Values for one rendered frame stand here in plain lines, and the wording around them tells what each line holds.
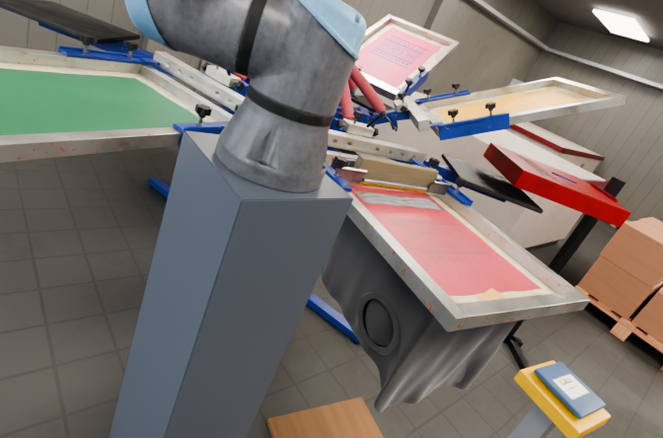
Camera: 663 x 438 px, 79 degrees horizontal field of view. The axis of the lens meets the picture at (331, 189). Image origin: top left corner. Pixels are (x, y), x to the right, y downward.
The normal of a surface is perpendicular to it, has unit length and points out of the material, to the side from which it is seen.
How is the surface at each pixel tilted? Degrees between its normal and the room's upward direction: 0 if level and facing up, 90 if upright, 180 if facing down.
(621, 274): 90
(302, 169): 73
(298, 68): 91
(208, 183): 90
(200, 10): 101
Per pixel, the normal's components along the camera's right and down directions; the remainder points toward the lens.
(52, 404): 0.36, -0.86
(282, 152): 0.23, 0.17
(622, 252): -0.74, -0.02
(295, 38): 0.01, 0.29
